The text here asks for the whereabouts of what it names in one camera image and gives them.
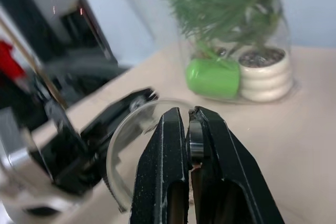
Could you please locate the red object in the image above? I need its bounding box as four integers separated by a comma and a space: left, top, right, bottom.
0, 39, 27, 84

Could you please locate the green capsule-shaped container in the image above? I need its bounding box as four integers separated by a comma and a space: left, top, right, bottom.
185, 58, 241, 100

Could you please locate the metal spoon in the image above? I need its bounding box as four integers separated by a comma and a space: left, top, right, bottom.
185, 106, 205, 206

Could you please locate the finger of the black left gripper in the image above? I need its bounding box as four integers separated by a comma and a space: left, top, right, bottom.
78, 87, 160, 153
33, 73, 90, 162

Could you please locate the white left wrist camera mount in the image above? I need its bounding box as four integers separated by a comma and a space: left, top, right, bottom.
0, 126, 95, 224

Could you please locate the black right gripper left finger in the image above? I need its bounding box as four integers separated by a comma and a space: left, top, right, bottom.
129, 107, 190, 224

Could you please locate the clear glass jar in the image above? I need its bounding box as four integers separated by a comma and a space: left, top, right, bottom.
177, 0, 301, 104

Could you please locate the green fern plant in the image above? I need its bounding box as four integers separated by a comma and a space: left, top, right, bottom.
151, 0, 283, 62

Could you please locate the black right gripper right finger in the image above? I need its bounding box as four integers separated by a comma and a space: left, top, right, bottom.
192, 106, 286, 224

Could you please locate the white ribbed plant pot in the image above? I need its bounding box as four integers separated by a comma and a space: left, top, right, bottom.
237, 47, 294, 102

